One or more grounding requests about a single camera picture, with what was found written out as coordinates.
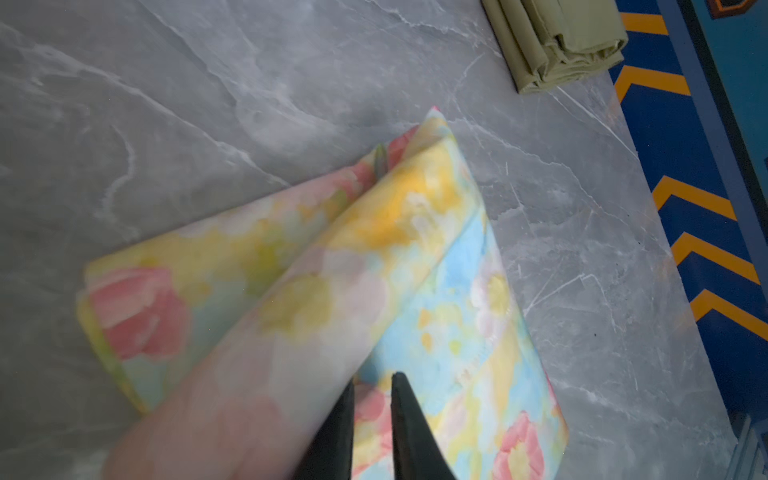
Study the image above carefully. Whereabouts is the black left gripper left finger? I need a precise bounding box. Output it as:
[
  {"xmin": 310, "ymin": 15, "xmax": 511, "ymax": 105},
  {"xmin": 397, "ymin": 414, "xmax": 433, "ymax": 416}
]
[{"xmin": 293, "ymin": 382, "xmax": 355, "ymax": 480}]

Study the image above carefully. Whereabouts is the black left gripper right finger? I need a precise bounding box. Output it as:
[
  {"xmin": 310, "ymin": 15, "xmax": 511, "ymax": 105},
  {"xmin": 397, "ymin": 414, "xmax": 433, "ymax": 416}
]
[{"xmin": 391, "ymin": 372, "xmax": 455, "ymax": 480}]

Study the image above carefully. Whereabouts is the pastel floral skirt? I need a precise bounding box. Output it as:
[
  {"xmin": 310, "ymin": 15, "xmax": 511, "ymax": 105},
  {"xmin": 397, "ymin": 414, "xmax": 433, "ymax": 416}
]
[{"xmin": 77, "ymin": 109, "xmax": 568, "ymax": 479}]

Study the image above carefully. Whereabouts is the olive green skirt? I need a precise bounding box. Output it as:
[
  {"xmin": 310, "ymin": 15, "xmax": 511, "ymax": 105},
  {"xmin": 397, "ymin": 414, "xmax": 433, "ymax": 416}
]
[{"xmin": 482, "ymin": 0, "xmax": 628, "ymax": 94}]

